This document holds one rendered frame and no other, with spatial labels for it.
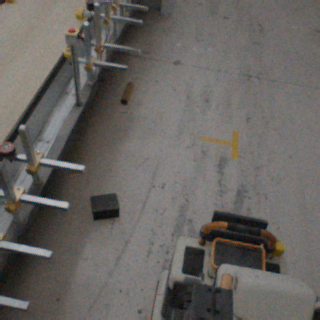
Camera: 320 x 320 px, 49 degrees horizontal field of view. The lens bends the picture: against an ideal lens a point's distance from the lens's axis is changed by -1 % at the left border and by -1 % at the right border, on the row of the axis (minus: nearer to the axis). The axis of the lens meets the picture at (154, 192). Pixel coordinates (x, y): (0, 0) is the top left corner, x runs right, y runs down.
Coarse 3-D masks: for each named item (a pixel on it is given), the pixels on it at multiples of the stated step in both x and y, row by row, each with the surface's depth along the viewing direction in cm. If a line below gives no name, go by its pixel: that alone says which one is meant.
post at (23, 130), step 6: (24, 126) 163; (24, 132) 163; (24, 138) 166; (30, 138) 170; (24, 144) 169; (30, 144) 171; (24, 150) 173; (30, 150) 172; (30, 156) 175; (30, 162) 179; (36, 174) 186; (36, 180) 190
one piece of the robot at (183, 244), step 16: (208, 224) 155; (224, 224) 152; (240, 224) 152; (176, 240) 169; (192, 240) 167; (272, 240) 153; (176, 256) 162; (192, 256) 162; (208, 256) 163; (272, 256) 164; (176, 272) 156; (192, 272) 157; (272, 272) 160
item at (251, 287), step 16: (240, 272) 102; (256, 272) 101; (240, 288) 95; (256, 288) 93; (272, 288) 93; (288, 288) 93; (304, 288) 94; (240, 304) 94; (256, 304) 93; (272, 304) 93; (288, 304) 92; (304, 304) 92
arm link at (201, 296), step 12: (204, 288) 68; (216, 288) 68; (192, 300) 68; (204, 300) 66; (216, 300) 66; (228, 300) 66; (180, 312) 99; (192, 312) 64; (204, 312) 64; (216, 312) 65; (228, 312) 64
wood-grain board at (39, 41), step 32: (32, 0) 290; (64, 0) 295; (0, 32) 254; (32, 32) 258; (64, 32) 261; (0, 64) 229; (32, 64) 232; (0, 96) 209; (32, 96) 211; (0, 128) 191
